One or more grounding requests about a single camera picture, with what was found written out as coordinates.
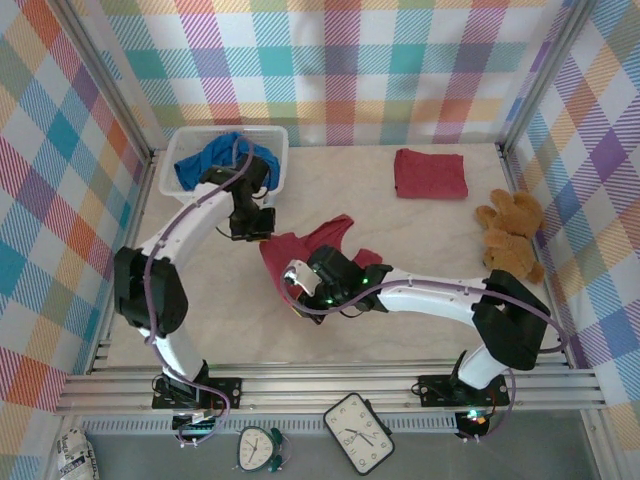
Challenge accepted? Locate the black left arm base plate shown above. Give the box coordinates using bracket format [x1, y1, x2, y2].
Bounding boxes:
[152, 375, 243, 411]

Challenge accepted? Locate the red tank top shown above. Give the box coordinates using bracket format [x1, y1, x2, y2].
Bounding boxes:
[393, 148, 470, 200]
[258, 213, 384, 319]

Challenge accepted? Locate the aluminium frame post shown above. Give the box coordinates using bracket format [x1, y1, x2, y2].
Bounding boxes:
[52, 0, 157, 160]
[497, 0, 601, 156]

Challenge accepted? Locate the aluminium side rail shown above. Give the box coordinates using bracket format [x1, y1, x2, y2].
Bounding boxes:
[497, 144, 576, 371]
[87, 149, 159, 374]

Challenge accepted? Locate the blue tank top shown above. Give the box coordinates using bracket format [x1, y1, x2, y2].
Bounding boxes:
[173, 132, 281, 193]

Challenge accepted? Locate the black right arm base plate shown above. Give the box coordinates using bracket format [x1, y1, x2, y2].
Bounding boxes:
[417, 373, 511, 407]

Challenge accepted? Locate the brown teddy bear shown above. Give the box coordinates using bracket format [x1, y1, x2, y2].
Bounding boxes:
[474, 189, 547, 285]

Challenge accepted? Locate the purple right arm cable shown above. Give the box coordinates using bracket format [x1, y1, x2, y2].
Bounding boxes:
[280, 267, 569, 444]

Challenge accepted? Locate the newspaper print bag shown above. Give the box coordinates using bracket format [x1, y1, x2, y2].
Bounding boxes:
[56, 427, 99, 480]

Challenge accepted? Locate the small green alarm clock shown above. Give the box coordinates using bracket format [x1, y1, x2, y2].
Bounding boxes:
[234, 426, 291, 474]

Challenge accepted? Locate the white plastic mesh basket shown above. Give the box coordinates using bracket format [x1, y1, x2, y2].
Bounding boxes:
[158, 125, 290, 206]

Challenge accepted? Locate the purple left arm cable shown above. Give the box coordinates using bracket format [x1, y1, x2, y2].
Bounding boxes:
[144, 135, 257, 448]

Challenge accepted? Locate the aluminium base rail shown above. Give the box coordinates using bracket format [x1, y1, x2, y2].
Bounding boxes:
[54, 367, 609, 416]

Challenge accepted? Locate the black square analogue clock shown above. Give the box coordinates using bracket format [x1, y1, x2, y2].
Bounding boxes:
[323, 392, 396, 476]

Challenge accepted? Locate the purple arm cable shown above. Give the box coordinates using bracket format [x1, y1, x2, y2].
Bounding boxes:
[144, 135, 257, 448]
[280, 267, 569, 444]

